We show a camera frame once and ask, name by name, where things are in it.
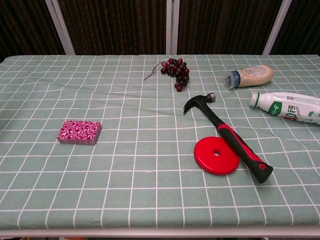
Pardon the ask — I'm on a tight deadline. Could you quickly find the green checked tablecloth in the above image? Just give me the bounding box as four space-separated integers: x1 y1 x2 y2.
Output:
0 53 320 230

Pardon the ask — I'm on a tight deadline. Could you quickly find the black red claw hammer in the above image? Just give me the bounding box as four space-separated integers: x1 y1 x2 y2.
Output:
183 92 274 184

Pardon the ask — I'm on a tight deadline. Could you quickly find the red patterned coaster stack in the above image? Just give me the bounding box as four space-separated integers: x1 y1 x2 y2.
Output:
56 119 103 146

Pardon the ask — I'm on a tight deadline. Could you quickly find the red plastic disc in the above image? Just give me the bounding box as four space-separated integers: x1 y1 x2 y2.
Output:
193 136 241 176

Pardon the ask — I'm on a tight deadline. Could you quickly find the white table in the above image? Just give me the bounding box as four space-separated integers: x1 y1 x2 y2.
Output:
0 227 320 238

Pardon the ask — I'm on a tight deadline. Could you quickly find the dark corrugated partition panel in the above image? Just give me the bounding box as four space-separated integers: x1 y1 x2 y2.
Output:
271 0 320 56
176 0 284 55
57 0 168 55
0 0 66 62

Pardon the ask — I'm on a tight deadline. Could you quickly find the dark red grape bunch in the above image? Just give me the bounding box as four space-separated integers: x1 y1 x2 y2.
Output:
143 57 191 93

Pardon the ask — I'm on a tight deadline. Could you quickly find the beige sauce squeeze bottle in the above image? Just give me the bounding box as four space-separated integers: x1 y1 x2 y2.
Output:
223 64 275 90

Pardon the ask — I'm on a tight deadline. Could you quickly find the white partition frame post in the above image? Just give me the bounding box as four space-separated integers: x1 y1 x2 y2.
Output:
165 0 179 55
44 0 76 55
261 0 293 55

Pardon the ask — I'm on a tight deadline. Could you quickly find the white green milk bottle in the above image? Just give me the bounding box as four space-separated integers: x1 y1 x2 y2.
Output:
249 91 320 126

